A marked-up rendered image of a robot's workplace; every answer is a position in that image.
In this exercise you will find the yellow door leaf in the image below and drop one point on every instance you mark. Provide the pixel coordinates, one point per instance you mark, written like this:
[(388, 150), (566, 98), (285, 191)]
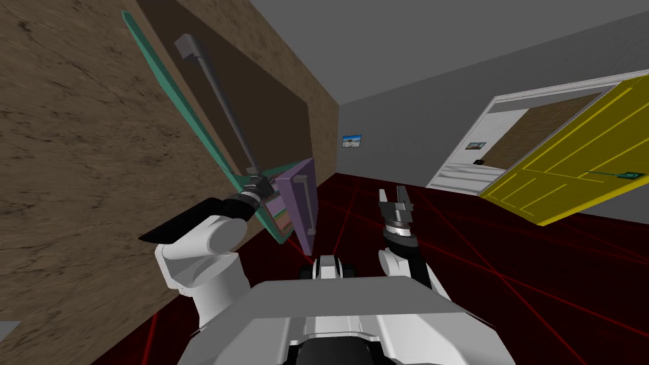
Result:
[(583, 147)]

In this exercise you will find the purple cabinet panel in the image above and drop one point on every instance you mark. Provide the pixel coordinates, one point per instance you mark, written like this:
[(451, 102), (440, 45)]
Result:
[(302, 213)]

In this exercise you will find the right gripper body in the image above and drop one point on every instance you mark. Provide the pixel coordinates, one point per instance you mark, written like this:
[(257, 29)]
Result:
[(396, 213)]

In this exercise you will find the small dark-framed wall picture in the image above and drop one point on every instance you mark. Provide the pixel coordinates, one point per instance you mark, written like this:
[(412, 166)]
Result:
[(475, 146)]

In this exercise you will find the blue picture on wall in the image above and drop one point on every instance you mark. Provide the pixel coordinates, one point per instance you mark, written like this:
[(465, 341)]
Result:
[(352, 141)]

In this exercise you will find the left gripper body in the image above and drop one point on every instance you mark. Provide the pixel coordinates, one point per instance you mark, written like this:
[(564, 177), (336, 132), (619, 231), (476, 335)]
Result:
[(258, 189)]

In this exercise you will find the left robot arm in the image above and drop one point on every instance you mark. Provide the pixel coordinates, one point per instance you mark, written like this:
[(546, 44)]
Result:
[(203, 243)]

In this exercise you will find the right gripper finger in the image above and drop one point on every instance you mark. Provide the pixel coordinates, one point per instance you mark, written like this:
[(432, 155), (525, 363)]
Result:
[(384, 196), (403, 194)]

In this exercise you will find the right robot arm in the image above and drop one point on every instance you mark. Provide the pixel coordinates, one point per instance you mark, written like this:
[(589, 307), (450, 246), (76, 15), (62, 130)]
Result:
[(405, 253)]

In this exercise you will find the teal door leaf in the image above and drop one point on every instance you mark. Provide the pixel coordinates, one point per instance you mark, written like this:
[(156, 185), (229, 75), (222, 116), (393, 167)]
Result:
[(175, 94)]

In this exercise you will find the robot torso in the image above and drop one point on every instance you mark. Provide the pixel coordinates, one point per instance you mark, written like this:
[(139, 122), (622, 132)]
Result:
[(355, 304)]

